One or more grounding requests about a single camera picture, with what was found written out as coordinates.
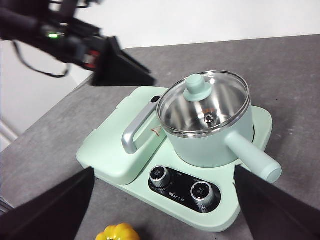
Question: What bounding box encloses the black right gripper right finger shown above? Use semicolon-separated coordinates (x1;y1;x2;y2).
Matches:
233;165;320;240

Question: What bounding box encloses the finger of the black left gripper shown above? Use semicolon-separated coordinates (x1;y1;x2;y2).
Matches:
92;36;156;87
115;36;153;76

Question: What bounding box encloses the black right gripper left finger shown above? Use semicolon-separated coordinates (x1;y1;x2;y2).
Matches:
0;166;96;240

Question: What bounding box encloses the glass lid with green knob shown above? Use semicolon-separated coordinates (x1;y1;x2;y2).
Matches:
156;70;251;140

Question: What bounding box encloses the yellow toy pumpkin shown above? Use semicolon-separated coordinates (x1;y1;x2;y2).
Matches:
95;223;141;240

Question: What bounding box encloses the silver control dial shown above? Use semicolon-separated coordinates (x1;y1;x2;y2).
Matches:
149;166;172;188
190;181;216;203

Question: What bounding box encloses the mint green cooker base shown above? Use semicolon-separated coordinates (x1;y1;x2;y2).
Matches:
75;86;273;233

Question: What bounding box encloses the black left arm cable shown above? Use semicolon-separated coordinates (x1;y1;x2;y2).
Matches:
12;41;70;79

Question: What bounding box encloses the green hinged cover, silver handle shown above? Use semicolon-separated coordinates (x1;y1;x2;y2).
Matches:
75;86;171;186

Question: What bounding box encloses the mint green pot with handle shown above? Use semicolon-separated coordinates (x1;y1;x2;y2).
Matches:
156;70;283;185

